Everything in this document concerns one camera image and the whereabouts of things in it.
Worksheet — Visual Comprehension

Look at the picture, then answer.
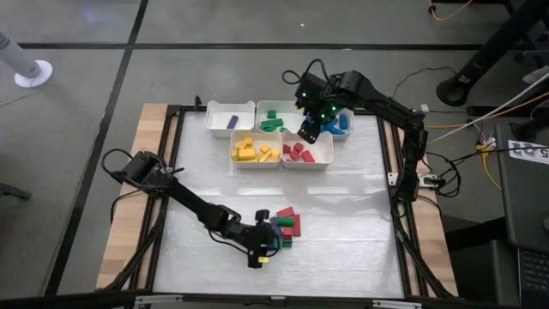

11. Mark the black floor cable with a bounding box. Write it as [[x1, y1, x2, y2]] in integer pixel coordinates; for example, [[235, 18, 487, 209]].
[[392, 65, 458, 108]]

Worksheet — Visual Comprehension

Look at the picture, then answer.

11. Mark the yellow floor cable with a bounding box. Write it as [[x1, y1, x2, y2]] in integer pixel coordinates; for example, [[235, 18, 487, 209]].
[[424, 92, 549, 130]]

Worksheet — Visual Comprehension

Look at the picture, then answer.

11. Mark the yellow hanging cable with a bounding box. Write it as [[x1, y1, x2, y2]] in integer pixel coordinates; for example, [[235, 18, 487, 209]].
[[427, 0, 474, 21]]

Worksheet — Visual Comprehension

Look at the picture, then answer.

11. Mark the white pedestal stand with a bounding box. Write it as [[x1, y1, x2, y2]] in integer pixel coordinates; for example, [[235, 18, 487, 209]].
[[0, 30, 54, 89]]

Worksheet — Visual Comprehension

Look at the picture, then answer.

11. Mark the black box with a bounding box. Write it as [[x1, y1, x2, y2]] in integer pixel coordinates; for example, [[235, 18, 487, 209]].
[[445, 216, 521, 308]]

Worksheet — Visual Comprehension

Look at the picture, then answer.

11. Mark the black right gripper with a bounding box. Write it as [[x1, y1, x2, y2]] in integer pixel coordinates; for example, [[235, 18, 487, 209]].
[[293, 71, 351, 145]]

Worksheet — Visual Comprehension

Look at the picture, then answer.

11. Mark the silver frame bracket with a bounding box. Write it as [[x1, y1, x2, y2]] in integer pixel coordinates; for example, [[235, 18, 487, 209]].
[[372, 300, 424, 309], [135, 294, 184, 306]]

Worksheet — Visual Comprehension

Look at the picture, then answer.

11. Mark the white floor cable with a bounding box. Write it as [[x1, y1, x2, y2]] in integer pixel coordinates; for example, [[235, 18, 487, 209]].
[[428, 70, 549, 145]]

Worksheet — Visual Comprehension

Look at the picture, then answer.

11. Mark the black equipment case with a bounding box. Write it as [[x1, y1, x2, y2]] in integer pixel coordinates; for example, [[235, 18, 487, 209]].
[[495, 122, 549, 254]]

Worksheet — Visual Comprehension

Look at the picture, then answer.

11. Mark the black table frame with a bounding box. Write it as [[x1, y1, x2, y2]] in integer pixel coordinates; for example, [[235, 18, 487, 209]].
[[128, 96, 458, 301]]

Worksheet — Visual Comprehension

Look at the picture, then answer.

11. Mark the black furniture foot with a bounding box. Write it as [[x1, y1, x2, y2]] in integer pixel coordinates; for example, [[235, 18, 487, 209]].
[[0, 182, 33, 202]]

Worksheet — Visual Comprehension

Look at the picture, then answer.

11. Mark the white plastic bin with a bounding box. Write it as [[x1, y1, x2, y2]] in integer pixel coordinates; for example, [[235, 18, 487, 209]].
[[281, 131, 335, 171], [256, 100, 306, 134], [229, 130, 283, 170], [204, 100, 257, 138], [305, 100, 355, 142]]

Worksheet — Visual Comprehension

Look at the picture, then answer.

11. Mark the white paper label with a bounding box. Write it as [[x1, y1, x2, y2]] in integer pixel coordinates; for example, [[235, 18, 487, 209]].
[[508, 139, 549, 167]]

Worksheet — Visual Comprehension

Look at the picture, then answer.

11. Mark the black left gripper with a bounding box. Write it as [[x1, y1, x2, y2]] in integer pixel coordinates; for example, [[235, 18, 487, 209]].
[[222, 209, 280, 270]]

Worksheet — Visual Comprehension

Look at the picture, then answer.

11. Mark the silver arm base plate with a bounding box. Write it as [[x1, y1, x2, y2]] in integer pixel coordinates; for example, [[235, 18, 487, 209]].
[[387, 171, 443, 189]]

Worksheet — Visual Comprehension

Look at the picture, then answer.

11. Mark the black keyboard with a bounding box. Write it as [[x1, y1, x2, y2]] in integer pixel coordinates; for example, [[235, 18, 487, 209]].
[[516, 246, 549, 309]]

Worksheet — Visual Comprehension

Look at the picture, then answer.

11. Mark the black stand leg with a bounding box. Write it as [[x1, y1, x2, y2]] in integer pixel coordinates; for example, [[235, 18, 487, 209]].
[[436, 0, 549, 107]]

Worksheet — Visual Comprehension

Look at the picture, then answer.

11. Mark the wooden table side board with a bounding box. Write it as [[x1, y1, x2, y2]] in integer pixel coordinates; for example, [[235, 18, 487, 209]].
[[96, 102, 169, 289], [383, 122, 459, 297]]

